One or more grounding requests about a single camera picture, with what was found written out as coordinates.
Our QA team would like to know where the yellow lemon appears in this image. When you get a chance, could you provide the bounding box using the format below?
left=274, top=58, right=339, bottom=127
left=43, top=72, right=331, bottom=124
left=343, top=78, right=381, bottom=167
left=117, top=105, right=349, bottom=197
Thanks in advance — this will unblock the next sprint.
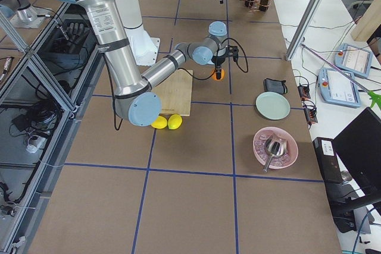
left=167, top=114, right=183, bottom=130
left=151, top=115, right=168, bottom=129

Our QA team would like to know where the black box device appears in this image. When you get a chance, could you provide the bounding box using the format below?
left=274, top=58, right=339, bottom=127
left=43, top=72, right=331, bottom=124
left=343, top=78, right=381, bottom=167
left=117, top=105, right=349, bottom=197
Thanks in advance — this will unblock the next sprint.
left=313, top=137, right=352, bottom=185

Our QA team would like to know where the wooden cutting board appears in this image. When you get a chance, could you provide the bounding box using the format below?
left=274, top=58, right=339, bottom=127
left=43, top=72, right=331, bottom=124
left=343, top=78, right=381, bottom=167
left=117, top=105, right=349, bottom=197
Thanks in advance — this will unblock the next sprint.
left=152, top=70, right=193, bottom=116

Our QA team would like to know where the yellow lemon right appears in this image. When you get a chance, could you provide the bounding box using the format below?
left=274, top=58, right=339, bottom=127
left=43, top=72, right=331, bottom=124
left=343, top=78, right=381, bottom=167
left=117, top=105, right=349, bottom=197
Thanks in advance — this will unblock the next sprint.
left=167, top=114, right=183, bottom=130

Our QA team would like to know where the green plate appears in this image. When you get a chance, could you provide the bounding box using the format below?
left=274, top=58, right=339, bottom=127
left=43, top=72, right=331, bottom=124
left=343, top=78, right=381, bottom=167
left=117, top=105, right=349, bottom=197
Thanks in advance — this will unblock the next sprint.
left=255, top=92, right=291, bottom=120

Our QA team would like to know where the metal scoop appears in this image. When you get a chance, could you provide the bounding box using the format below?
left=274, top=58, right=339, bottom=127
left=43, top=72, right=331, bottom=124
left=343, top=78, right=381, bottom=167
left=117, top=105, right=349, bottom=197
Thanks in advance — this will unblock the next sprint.
left=263, top=134, right=288, bottom=173

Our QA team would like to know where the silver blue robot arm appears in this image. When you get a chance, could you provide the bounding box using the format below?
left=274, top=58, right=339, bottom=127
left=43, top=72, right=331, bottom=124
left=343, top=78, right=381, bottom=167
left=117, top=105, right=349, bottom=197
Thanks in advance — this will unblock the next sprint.
left=59, top=0, right=234, bottom=126

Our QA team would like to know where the pink bowl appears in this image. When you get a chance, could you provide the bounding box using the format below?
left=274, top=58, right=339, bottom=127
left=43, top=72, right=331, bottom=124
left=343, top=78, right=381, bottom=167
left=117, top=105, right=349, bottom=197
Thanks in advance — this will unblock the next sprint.
left=252, top=127, right=298, bottom=172

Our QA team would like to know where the reacher grabber stick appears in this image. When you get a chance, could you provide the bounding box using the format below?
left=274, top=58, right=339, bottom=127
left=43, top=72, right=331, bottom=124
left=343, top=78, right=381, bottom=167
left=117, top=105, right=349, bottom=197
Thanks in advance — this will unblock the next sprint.
left=300, top=43, right=381, bottom=109

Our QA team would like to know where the orange fruit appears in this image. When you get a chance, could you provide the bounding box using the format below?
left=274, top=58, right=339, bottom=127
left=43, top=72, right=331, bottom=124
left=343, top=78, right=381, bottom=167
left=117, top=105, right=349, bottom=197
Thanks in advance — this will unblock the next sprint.
left=211, top=69, right=225, bottom=81

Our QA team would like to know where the teach pendant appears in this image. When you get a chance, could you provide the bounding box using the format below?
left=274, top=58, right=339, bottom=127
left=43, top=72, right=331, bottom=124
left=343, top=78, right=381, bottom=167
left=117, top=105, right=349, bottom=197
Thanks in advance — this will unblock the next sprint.
left=334, top=43, right=371, bottom=78
left=318, top=67, right=361, bottom=108

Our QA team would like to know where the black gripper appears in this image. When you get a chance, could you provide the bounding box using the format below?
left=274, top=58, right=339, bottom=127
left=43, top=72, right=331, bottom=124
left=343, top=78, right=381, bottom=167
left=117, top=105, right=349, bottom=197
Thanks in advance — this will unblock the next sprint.
left=213, top=55, right=226, bottom=80

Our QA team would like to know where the teach pendant far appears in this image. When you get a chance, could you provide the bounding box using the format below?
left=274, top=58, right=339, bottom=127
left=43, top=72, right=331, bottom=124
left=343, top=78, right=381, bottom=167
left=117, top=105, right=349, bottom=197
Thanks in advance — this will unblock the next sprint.
left=334, top=43, right=371, bottom=78

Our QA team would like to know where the teach pendant near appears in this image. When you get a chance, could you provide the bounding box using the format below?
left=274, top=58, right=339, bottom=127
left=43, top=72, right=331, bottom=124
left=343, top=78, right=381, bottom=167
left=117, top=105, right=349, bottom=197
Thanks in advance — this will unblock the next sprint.
left=318, top=67, right=361, bottom=108

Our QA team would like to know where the yellow lemon left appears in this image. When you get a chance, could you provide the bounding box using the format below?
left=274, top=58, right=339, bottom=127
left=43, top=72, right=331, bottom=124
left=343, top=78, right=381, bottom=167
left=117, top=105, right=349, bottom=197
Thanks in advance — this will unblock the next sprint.
left=151, top=115, right=168, bottom=129

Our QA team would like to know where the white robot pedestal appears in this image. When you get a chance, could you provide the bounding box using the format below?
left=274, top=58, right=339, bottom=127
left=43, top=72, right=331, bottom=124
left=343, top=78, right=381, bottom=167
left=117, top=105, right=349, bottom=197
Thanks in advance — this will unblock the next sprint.
left=116, top=0, right=160, bottom=66

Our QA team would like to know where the aluminium frame post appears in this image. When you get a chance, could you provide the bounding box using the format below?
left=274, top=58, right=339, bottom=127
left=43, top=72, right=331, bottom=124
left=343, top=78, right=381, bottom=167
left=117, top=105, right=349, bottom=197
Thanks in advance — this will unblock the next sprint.
left=285, top=0, right=322, bottom=61

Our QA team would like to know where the black monitor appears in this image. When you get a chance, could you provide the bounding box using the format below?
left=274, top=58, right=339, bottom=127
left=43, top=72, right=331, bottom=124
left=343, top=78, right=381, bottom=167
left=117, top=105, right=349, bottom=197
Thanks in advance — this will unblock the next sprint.
left=331, top=107, right=380, bottom=216

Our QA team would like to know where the dark folded cloth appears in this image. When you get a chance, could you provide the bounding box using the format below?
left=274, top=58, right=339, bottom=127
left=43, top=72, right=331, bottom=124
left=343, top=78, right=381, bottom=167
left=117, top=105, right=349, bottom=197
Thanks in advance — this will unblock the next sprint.
left=263, top=78, right=288, bottom=95

